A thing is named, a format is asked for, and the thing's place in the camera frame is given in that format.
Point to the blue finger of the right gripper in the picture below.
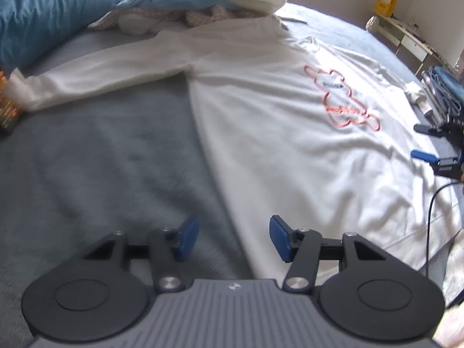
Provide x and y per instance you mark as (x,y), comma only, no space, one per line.
(426,157)
(427,129)

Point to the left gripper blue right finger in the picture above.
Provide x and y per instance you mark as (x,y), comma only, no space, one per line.
(283,237)

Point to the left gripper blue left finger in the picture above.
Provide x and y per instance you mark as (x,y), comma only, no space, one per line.
(186,238)

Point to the white bear print sweatshirt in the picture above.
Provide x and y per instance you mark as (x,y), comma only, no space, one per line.
(291,127)

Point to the stack of folded jeans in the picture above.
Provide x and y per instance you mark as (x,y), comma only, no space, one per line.
(445,94)

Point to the white and green desk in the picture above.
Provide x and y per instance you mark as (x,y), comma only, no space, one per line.
(407,46)

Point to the white yarn ball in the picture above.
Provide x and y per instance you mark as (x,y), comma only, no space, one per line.
(373,25)

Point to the yellow box on desk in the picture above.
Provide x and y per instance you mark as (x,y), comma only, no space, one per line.
(385,7)

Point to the grey bed sheet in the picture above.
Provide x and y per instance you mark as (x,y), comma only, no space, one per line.
(130,161)

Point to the smartphone with lit screen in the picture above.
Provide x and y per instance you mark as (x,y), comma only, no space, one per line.
(9,111)

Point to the light blue garment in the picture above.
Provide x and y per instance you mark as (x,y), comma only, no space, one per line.
(173,4)

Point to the blue duvet roll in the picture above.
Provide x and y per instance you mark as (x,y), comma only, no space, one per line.
(30,28)

